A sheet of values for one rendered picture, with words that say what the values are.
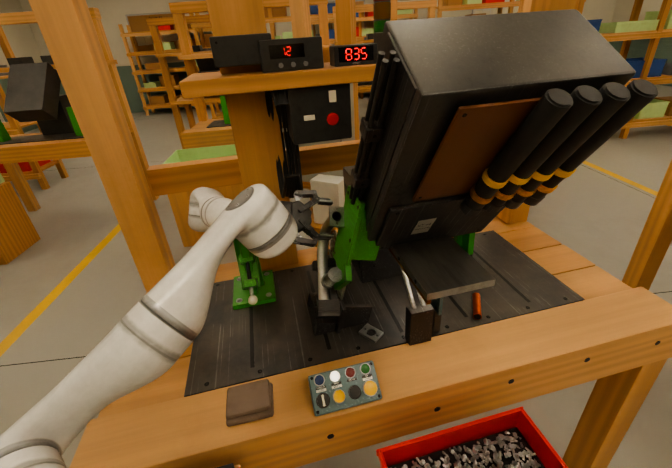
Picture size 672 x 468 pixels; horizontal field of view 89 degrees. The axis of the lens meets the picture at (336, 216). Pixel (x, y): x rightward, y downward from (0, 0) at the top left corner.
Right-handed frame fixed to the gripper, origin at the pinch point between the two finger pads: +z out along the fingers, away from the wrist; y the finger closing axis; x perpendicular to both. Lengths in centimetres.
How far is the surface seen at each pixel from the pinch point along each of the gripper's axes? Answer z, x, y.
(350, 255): 3.4, -5.0, -10.6
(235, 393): -21.2, 4.8, -40.5
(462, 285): 22.7, -20.3, -19.6
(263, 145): -17.3, 11.6, 26.1
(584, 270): 87, 1, -11
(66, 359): -113, 178, -39
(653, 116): 556, 186, 262
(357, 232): 3.7, -9.5, -6.1
